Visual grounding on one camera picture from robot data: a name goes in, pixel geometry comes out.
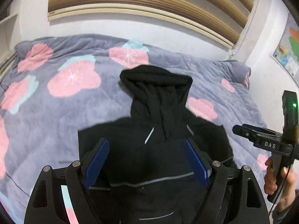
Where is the black hooded jacket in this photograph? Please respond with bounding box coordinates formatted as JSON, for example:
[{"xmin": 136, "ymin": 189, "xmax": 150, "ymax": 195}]
[{"xmin": 78, "ymin": 65, "xmax": 235, "ymax": 223}]

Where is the grey jacket sleeve forearm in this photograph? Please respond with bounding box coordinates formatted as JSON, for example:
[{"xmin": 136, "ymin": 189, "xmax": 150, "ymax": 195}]
[{"xmin": 272, "ymin": 188, "xmax": 298, "ymax": 224}]

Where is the right hand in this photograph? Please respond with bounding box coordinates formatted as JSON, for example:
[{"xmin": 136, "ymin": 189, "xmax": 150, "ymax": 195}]
[{"xmin": 263, "ymin": 156, "xmax": 298, "ymax": 213}]

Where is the phone on right gripper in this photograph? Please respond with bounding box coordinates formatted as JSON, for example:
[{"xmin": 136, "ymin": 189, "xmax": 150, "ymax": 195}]
[{"xmin": 282, "ymin": 90, "xmax": 298, "ymax": 132}]

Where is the grey floral bed blanket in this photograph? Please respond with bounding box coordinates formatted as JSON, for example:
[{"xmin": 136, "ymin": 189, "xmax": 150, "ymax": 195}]
[{"xmin": 1, "ymin": 34, "xmax": 268, "ymax": 223}]

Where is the brown striped window blind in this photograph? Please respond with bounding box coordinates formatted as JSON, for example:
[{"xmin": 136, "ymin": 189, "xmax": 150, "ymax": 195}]
[{"xmin": 48, "ymin": 0, "xmax": 255, "ymax": 49}]

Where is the colourful wall map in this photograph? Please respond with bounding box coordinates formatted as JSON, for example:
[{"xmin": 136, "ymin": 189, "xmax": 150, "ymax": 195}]
[{"xmin": 273, "ymin": 13, "xmax": 299, "ymax": 86}]

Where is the blind pull cord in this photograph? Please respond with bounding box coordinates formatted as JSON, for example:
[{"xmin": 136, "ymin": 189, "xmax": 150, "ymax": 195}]
[{"xmin": 229, "ymin": 7, "xmax": 258, "ymax": 58}]

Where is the white wall bookshelf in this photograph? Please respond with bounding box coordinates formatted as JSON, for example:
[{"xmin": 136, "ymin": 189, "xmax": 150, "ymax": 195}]
[{"xmin": 1, "ymin": 14, "xmax": 18, "ymax": 74}]

